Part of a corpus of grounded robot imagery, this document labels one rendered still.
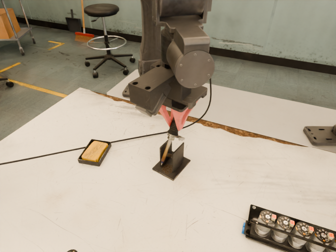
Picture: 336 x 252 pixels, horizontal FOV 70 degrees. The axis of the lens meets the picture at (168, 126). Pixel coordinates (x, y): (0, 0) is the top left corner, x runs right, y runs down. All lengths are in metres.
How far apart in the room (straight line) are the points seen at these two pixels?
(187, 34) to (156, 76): 0.09
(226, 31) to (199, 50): 2.77
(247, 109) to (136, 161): 0.39
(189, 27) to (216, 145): 0.36
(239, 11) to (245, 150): 2.48
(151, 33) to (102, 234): 0.49
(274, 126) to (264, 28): 2.33
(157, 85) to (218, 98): 0.48
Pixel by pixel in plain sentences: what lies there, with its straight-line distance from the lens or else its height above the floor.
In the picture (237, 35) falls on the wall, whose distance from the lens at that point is 3.08.
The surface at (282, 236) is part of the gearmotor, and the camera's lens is 0.48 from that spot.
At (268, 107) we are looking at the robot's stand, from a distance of 0.84.
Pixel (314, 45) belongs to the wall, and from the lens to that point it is 3.07.
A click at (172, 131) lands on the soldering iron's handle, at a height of 0.86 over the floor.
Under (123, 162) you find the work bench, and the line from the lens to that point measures 0.60.
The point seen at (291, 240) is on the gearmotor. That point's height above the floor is 0.78.
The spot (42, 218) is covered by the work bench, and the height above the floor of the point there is 0.75.
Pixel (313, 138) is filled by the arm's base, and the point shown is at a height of 0.76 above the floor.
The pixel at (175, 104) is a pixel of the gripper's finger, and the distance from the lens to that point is 0.45.
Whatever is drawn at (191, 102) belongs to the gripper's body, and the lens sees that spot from 0.43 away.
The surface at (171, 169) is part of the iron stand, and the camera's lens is 0.57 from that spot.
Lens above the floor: 1.18
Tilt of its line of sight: 38 degrees down
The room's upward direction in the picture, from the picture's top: straight up
